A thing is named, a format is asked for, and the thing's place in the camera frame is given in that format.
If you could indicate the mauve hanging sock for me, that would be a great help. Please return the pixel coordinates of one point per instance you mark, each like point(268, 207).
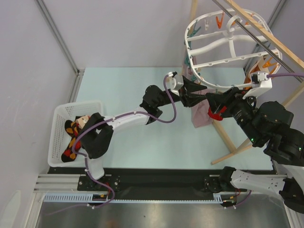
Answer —
point(199, 113)

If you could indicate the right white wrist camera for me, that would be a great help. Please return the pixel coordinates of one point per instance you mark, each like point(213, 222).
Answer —
point(257, 84)

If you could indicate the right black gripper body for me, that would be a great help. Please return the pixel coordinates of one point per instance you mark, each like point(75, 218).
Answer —
point(223, 103)

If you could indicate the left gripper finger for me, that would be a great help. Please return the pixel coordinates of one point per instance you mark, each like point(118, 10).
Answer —
point(191, 87)
point(193, 99)

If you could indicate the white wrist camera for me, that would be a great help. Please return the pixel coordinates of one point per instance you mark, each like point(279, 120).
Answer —
point(175, 82)
point(257, 84)

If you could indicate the red beige fox sock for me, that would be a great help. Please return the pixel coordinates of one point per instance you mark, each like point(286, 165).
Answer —
point(215, 116)

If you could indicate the orange brown hanging sock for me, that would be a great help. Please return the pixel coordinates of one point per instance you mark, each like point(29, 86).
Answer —
point(263, 64)

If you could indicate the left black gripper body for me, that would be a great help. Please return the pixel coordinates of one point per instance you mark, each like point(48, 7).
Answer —
point(181, 97)

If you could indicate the wooden drying rack frame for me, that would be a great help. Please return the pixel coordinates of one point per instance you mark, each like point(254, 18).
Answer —
point(243, 13)

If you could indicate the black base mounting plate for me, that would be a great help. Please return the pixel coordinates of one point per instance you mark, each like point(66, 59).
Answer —
point(151, 184)

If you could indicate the white round clip hanger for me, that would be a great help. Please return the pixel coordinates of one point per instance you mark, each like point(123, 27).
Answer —
point(214, 41)

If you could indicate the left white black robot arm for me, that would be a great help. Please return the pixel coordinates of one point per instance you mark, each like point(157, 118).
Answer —
point(96, 135)

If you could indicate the white plastic laundry basket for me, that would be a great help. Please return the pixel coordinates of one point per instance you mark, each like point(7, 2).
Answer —
point(59, 139)

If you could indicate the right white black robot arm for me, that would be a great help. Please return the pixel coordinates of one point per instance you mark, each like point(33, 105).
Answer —
point(267, 126)

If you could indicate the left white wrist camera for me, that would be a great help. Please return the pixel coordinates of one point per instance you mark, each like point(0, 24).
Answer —
point(175, 82)

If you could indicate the black argyle sock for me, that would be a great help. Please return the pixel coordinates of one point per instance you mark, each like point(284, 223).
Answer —
point(72, 128)
point(68, 155)

